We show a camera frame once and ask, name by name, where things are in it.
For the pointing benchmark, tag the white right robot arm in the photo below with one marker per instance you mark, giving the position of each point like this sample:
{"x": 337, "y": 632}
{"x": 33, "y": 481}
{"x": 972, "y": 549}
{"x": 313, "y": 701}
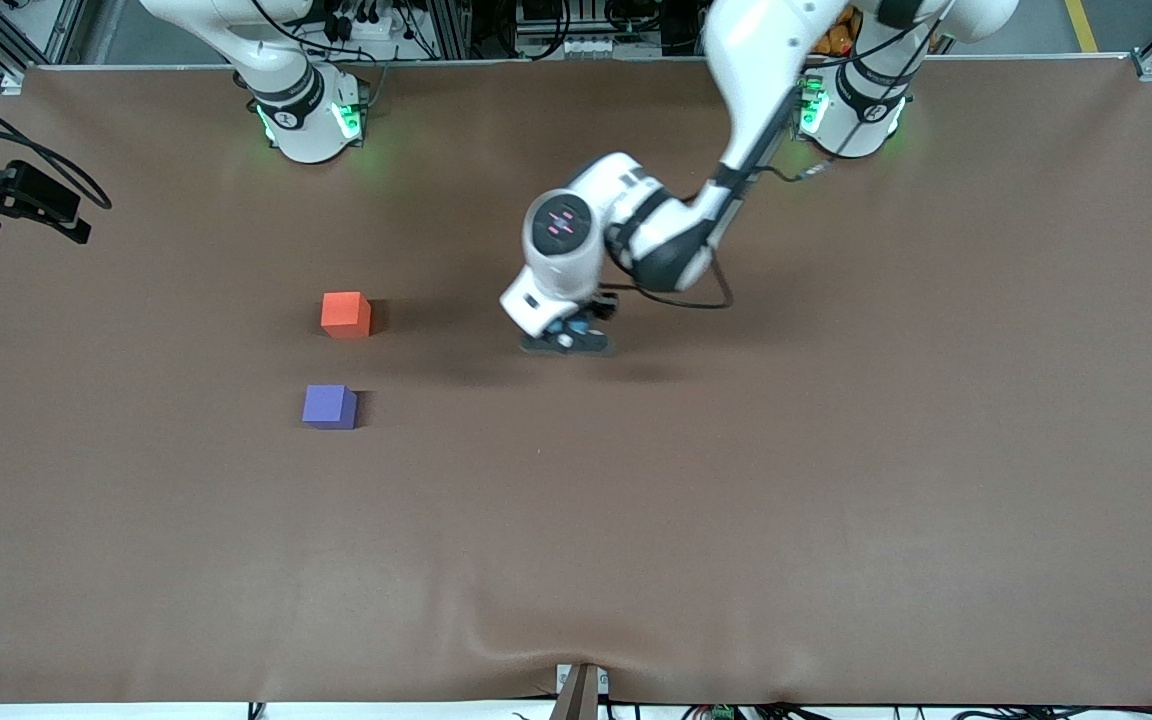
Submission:
{"x": 306, "y": 130}

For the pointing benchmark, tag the light blue foam block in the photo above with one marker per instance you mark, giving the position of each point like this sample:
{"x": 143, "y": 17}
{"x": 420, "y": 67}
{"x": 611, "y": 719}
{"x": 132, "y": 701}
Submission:
{"x": 569, "y": 325}

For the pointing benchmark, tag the brown table cover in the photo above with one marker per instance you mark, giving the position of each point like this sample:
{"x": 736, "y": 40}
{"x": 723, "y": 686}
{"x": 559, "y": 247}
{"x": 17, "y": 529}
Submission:
{"x": 576, "y": 520}

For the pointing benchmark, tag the bag of orange fruits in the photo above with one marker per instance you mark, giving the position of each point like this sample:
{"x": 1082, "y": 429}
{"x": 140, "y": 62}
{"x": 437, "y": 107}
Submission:
{"x": 836, "y": 40}

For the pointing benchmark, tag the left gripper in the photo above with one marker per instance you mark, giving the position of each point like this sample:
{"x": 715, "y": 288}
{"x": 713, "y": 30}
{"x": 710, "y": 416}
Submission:
{"x": 603, "y": 303}

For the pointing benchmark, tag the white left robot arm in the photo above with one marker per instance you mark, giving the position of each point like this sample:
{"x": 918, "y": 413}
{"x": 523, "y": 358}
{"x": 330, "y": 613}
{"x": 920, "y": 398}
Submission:
{"x": 766, "y": 80}

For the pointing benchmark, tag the orange foam block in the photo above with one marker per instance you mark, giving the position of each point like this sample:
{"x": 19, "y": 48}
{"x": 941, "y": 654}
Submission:
{"x": 344, "y": 313}

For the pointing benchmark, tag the purple foam block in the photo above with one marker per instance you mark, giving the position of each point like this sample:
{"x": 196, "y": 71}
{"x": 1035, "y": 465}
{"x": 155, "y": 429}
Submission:
{"x": 328, "y": 406}

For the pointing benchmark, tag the green terminal connector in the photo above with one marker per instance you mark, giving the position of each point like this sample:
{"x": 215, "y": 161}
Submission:
{"x": 723, "y": 713}

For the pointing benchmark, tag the white terminal block row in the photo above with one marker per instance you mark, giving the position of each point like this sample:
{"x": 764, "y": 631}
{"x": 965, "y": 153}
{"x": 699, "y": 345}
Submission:
{"x": 566, "y": 46}

